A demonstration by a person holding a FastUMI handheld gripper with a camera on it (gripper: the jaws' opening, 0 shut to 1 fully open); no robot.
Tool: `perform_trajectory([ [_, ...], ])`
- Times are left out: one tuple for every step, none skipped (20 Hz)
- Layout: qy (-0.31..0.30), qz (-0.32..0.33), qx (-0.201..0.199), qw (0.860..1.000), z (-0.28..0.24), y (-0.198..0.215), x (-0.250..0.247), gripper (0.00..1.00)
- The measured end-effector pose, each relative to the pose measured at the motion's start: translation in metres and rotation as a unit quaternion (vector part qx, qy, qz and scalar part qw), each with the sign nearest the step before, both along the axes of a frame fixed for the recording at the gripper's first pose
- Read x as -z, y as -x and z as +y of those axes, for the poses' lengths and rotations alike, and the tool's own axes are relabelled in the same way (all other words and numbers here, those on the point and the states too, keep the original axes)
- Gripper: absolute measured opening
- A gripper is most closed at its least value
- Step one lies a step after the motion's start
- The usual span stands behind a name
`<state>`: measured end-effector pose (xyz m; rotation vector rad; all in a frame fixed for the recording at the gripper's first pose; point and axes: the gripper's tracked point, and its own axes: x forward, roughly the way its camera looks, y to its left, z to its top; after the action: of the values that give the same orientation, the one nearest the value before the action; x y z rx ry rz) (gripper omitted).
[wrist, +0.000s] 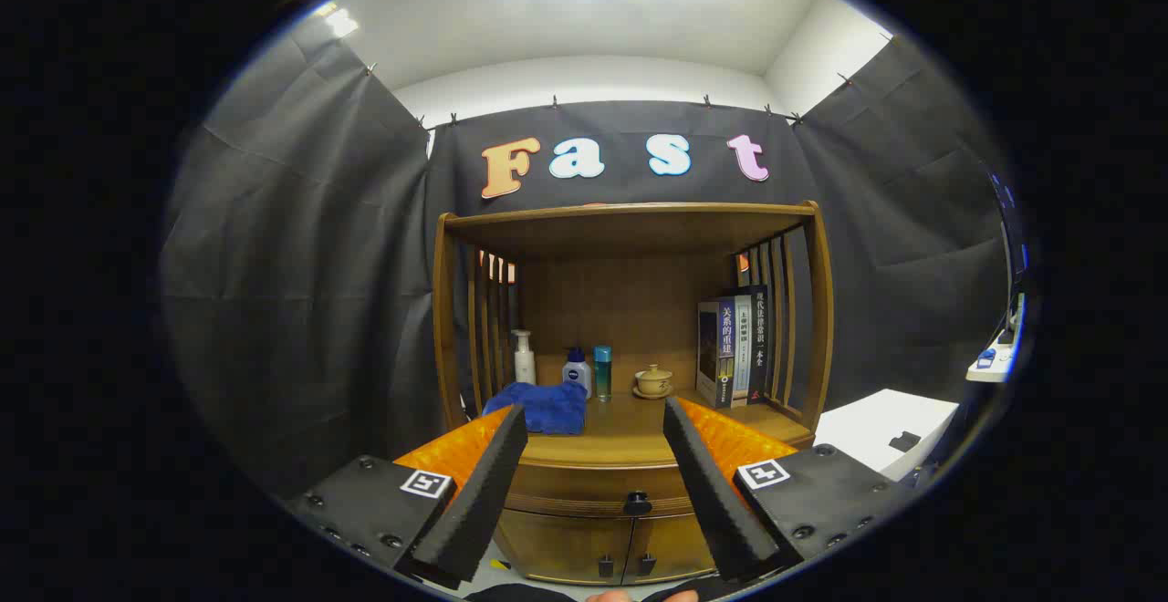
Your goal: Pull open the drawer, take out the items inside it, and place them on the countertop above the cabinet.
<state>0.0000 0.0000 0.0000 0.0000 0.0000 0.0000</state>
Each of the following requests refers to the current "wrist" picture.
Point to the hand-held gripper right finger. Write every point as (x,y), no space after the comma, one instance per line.
(712,502)

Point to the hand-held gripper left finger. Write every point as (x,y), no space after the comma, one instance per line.
(484,502)

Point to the wooden drawer with black knob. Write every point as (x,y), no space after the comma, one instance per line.
(584,488)

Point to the wooden countertop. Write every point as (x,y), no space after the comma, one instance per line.
(630,429)

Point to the wooden cabinet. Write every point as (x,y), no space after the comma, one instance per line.
(630,310)

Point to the blue towel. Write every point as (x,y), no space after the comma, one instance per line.
(547,406)

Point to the beige lidded tea cup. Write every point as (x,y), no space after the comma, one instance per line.
(653,383)

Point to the white pump bottle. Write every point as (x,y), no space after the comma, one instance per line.
(525,367)

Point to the book with blue spine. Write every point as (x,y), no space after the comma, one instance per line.
(725,347)

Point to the book with white spine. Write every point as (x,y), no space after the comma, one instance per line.
(743,347)

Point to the white bottle with blue cap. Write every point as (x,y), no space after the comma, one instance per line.
(577,372)

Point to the teal clear bottle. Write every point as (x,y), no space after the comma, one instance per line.
(603,374)

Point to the book with black spine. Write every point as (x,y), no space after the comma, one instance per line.
(760,337)

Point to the white side table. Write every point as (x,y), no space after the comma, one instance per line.
(867,420)

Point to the small black block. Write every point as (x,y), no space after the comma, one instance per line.
(904,441)

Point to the white and blue device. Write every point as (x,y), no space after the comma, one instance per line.
(990,363)

